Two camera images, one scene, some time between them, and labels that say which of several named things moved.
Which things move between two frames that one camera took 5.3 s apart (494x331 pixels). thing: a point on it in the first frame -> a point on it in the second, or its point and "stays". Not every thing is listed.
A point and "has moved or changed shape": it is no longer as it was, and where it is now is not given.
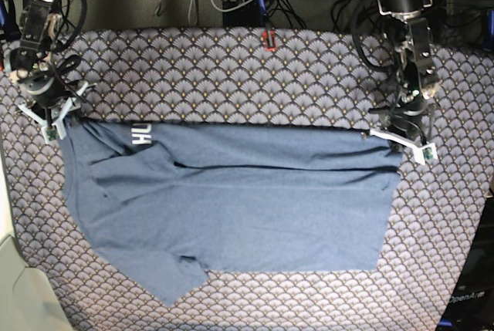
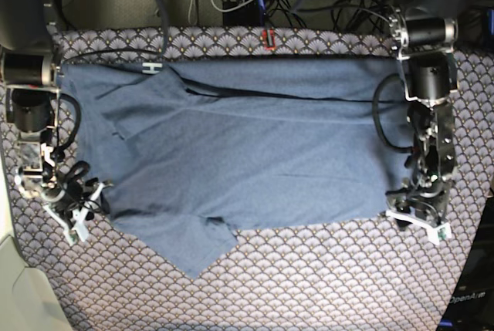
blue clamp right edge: (490, 22) stays
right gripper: (406, 123) -> (428, 203)
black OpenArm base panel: (471, 305) stays
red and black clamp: (265, 37) stays
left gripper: (46, 92) -> (67, 195)
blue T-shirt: (169, 202) has moved or changed shape
